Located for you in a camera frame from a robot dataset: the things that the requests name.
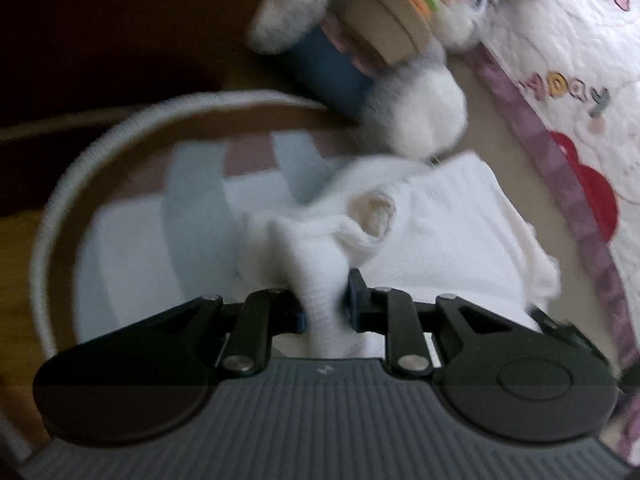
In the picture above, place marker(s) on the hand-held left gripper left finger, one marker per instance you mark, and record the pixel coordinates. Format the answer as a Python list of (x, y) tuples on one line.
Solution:
[(300, 319)]

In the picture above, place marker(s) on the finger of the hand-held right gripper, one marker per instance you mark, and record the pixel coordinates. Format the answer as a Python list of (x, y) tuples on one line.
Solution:
[(570, 335)]

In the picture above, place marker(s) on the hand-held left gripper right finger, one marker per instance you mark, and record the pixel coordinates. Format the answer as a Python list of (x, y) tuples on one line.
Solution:
[(355, 300)]

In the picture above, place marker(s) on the white shirt with green trim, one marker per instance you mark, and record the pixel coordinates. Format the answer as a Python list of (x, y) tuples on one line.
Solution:
[(450, 240)]

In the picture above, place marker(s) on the checked printed play mat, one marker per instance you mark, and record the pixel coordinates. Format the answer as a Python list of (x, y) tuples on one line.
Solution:
[(130, 260)]

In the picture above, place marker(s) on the grey white plush toy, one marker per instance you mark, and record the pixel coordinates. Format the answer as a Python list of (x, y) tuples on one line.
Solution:
[(430, 105)]

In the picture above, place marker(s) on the burger plush toy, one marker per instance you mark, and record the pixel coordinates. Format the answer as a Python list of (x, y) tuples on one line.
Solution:
[(385, 25)]

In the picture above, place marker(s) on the quilt with purple border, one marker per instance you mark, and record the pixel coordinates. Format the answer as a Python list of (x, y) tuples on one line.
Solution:
[(575, 35)]

